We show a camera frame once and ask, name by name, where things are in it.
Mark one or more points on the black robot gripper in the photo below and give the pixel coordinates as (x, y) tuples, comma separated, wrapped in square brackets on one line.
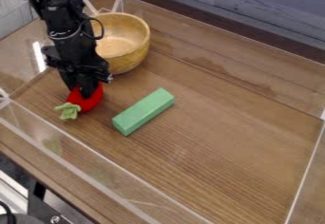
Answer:
[(82, 67)]

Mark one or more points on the red plush strawberry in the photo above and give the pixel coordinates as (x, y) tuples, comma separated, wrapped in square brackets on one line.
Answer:
[(77, 104)]

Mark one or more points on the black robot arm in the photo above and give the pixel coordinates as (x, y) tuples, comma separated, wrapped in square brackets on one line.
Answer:
[(74, 33)]

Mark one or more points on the wooden bowl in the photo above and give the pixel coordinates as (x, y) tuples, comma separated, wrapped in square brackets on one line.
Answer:
[(127, 41)]

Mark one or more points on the green rectangular block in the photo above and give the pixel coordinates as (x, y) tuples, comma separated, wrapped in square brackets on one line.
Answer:
[(143, 111)]

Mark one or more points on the clear acrylic tray wall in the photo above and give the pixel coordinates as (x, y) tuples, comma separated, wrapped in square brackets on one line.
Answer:
[(234, 155)]

